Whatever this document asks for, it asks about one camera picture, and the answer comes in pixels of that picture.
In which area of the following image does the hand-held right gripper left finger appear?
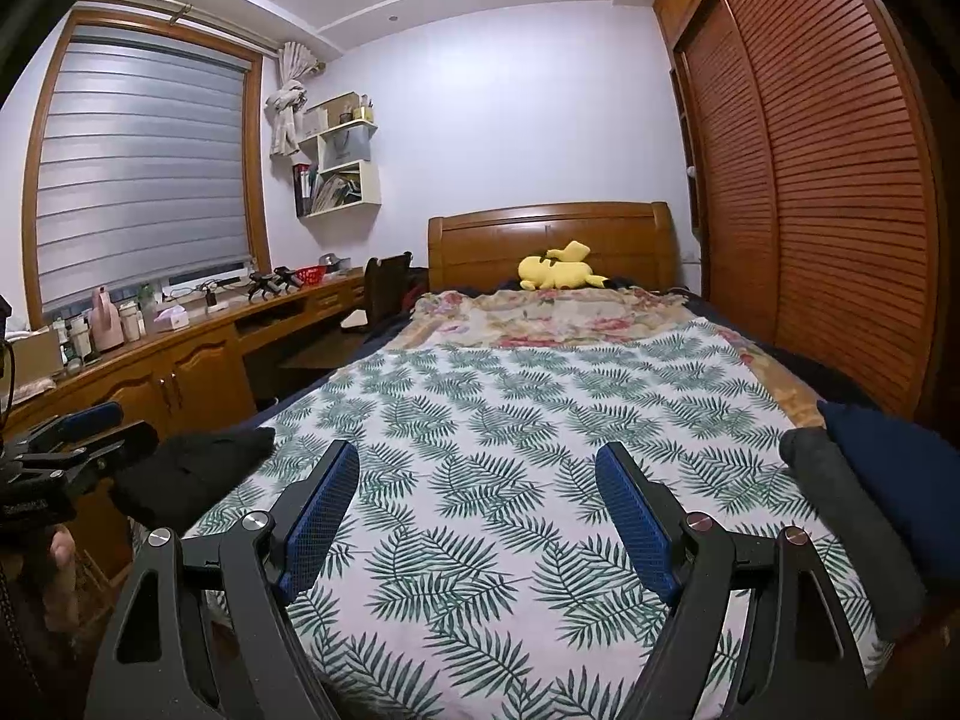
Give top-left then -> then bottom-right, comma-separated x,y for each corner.
86,440 -> 361,720

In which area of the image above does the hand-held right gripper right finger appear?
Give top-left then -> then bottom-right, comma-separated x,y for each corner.
596,442 -> 878,720

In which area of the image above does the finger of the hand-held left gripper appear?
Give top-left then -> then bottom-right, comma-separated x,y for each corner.
30,401 -> 125,451
71,422 -> 158,477

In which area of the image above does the black double-breasted coat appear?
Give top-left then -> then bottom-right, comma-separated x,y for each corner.
112,427 -> 278,535

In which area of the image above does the person's left hand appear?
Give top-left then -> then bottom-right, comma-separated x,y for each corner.
34,525 -> 77,635

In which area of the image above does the cardboard box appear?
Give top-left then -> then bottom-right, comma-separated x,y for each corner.
6,330 -> 66,392

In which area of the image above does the wooden desk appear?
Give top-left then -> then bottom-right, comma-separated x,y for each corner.
0,270 -> 370,587

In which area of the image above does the pink bottle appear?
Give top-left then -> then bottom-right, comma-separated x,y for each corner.
91,284 -> 125,354

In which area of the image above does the floral blanket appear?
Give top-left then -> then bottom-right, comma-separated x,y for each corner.
403,287 -> 752,351

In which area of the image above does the folded grey cloth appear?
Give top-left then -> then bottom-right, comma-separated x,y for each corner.
777,427 -> 929,640

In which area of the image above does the black tripod device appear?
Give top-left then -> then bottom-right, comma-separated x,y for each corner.
245,266 -> 302,303

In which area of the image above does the dark wooden chair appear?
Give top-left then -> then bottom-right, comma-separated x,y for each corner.
363,250 -> 414,336

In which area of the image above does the grey window blind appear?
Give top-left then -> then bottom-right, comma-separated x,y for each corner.
35,24 -> 253,317

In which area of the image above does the folded navy cloth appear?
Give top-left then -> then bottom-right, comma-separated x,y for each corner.
816,400 -> 960,595

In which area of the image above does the yellow plush toy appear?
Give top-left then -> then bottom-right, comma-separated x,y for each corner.
517,240 -> 605,292

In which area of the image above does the wooden bed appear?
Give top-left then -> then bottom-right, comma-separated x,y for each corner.
180,201 -> 960,720

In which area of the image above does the row of books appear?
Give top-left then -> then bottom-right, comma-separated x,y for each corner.
293,163 -> 365,215

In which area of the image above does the grey paper bag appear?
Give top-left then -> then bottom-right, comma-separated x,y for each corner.
322,124 -> 374,170

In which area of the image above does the tied beige curtain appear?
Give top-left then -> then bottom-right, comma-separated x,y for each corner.
265,41 -> 326,161

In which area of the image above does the wooden louvred wardrobe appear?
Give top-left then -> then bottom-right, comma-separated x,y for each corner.
651,0 -> 947,422

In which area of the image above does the brass curtain rod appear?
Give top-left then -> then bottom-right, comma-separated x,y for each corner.
75,3 -> 325,70

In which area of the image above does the wooden window frame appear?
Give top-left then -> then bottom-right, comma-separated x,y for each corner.
20,7 -> 273,332

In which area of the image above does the white wall shelf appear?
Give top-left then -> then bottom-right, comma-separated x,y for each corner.
292,91 -> 383,219

